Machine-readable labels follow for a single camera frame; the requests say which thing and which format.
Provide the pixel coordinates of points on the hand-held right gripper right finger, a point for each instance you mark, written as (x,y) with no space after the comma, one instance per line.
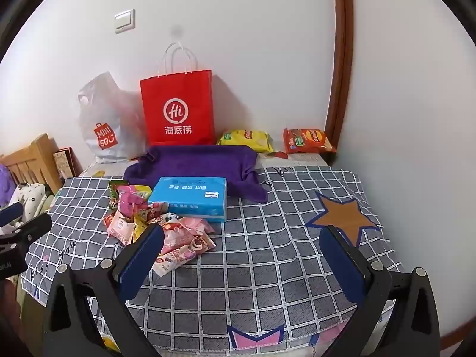
(340,264)

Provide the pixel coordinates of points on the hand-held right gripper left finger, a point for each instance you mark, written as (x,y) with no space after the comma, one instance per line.
(141,264)

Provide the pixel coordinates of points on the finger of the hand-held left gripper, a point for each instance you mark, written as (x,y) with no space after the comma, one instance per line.
(11,214)
(33,228)

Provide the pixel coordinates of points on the pile of assorted snacks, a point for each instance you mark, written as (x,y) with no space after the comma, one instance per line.
(186,230)

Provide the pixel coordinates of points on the white floral cloth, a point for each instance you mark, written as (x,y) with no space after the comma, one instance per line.
(29,197)

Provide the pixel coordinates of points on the purple cloth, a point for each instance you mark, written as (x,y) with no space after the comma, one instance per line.
(5,182)

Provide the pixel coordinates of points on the wooden headboard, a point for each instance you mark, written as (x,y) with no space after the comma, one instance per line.
(33,160)

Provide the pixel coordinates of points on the patterned box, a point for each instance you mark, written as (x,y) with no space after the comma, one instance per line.
(65,163)

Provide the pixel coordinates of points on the grey checkered tablecloth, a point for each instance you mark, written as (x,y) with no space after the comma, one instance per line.
(260,249)

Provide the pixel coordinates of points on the blue tissue pack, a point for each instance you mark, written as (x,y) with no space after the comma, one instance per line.
(186,193)

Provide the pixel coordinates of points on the purple towel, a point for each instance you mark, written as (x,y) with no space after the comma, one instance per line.
(193,160)

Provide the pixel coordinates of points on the large orange snack bag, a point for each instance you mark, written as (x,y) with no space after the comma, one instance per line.
(308,139)

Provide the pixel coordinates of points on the white plastic bag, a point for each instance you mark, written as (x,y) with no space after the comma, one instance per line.
(104,100)

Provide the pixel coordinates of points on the large yellow snack bag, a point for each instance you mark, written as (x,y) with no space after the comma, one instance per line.
(241,139)

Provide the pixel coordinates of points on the red paper bag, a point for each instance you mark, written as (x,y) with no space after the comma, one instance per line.
(156,89)

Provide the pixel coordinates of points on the wooden door frame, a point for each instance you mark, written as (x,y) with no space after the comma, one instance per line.
(342,44)

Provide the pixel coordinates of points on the white light switch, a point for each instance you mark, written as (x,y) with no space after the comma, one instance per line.
(124,20)

